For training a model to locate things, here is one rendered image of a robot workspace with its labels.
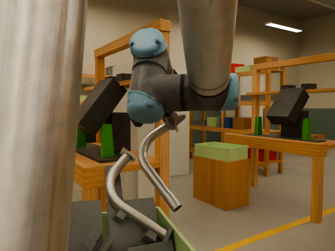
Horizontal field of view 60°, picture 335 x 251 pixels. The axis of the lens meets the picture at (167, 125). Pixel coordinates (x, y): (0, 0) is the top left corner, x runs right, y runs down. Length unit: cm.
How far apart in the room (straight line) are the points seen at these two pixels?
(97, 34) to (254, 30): 557
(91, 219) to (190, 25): 67
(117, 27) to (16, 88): 748
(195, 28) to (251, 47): 1018
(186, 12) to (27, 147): 25
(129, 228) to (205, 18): 70
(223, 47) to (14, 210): 33
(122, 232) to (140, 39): 56
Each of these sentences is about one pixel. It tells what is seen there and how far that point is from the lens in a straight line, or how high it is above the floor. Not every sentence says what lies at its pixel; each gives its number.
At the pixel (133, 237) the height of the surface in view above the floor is 93.
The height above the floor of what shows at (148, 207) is 100.
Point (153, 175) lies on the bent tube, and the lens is 83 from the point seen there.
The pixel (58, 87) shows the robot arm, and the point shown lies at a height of 133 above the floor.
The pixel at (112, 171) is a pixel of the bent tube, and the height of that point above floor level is 112.
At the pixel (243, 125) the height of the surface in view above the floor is 92.
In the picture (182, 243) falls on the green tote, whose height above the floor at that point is 95.
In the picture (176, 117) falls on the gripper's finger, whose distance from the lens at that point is 84.
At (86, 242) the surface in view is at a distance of 86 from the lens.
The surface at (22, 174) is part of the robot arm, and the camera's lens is 19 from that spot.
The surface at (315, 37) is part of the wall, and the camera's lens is 1253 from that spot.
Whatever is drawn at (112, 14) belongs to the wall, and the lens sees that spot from 768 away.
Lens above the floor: 132
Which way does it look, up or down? 4 degrees down
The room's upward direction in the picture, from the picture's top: straight up
